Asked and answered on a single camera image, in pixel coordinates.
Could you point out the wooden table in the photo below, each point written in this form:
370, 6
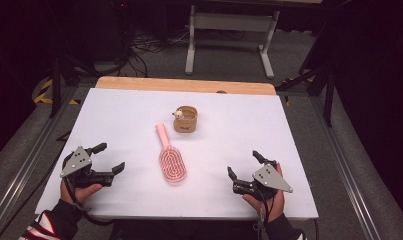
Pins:
189, 85

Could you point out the aluminium floor rail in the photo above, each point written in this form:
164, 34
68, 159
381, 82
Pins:
29, 163
347, 170

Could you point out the tan bear holder cup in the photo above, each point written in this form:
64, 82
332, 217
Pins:
186, 120

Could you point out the pink hairbrush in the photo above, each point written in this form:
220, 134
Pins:
171, 160

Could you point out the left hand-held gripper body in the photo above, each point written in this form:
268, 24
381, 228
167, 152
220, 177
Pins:
76, 162

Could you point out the desk with grey metal frame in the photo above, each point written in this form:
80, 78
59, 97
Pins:
234, 23

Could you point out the person's right hand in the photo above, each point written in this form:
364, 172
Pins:
275, 206

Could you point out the person's left hand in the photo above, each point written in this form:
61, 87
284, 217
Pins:
82, 192

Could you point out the black metal stand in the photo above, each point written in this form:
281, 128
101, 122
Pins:
327, 90
57, 86

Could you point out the yellow black hazard tape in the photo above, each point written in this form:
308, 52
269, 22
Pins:
44, 93

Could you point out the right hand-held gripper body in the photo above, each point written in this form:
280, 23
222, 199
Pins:
270, 178

